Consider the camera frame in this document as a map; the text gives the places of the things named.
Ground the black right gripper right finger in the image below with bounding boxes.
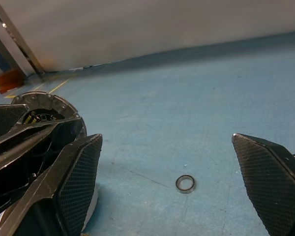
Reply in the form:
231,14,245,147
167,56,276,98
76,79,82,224
232,133,295,236

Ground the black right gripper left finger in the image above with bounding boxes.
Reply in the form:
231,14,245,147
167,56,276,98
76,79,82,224
0,134,103,236

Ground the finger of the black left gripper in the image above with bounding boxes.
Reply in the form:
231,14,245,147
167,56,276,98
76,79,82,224
0,118,84,219
0,104,30,141

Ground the dark round motor rotor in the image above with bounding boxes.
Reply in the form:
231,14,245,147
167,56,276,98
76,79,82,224
11,91,87,142

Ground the orange translucent object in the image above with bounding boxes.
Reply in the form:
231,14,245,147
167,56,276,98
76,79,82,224
0,68,24,93

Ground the blue plastic table cover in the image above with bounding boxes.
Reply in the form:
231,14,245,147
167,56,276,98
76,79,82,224
0,30,295,236

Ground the metal frame post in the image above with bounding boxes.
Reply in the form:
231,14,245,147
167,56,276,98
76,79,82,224
0,26,28,77
0,0,46,76

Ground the small silver bearing ring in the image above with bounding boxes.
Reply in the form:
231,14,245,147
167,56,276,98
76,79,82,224
176,174,197,195

